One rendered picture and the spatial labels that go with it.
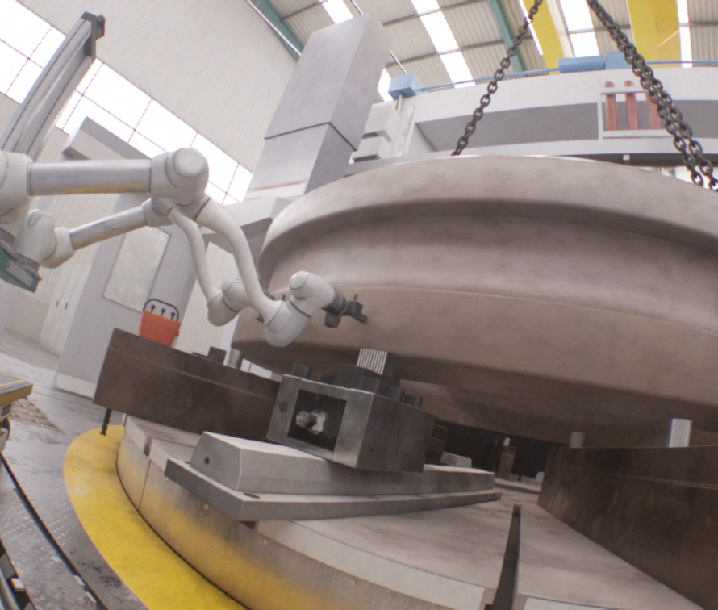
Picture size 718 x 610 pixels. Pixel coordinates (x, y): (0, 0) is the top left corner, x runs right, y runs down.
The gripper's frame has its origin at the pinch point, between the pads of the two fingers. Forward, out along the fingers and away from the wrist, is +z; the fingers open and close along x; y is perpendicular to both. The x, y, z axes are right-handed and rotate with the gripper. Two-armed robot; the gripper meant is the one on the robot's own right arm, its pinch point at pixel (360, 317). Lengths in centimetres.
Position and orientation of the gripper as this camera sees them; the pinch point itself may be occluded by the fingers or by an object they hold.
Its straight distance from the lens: 179.3
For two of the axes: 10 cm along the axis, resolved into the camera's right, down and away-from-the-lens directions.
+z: 5.7, 3.4, 7.5
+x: -7.9, -0.4, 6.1
